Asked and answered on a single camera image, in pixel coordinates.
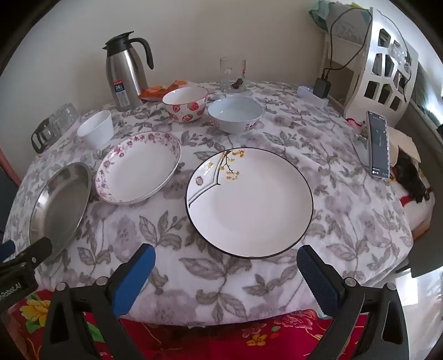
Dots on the stainless steel plate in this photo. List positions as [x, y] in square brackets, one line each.
[59, 207]

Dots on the pink floral plate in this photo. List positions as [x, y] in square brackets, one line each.
[138, 169]

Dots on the smartphone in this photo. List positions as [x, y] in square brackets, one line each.
[379, 145]

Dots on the small white bowl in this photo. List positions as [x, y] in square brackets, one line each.
[97, 129]

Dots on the beige bag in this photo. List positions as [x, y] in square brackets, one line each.
[403, 142]

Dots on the white plate yellow flower print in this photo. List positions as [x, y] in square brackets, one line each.
[256, 211]

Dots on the black charger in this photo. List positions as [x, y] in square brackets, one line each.
[322, 88]

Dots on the dark cloth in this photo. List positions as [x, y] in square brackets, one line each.
[412, 180]

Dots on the orange snack packet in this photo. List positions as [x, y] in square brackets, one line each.
[152, 92]
[177, 84]

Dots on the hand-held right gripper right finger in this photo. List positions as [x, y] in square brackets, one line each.
[318, 280]

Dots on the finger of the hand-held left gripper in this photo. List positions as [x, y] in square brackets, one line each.
[7, 250]
[34, 251]

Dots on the glass mug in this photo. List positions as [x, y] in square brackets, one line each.
[232, 74]

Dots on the grey phone stand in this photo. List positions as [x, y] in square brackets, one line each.
[360, 149]

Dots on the grey floral tablecloth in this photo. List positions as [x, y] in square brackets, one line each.
[166, 249]

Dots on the light blue bowl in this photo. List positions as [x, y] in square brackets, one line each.
[235, 116]

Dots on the stainless steel thermos jug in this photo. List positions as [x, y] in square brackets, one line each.
[124, 72]

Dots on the clear glass cup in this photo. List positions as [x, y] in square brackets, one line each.
[70, 112]
[59, 119]

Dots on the pale green bundle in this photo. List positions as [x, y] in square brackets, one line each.
[342, 17]

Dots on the strawberry print bowl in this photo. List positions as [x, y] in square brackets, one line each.
[187, 107]

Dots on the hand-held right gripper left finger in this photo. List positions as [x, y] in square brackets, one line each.
[135, 280]

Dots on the red floral cloth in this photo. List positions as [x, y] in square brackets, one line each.
[242, 341]

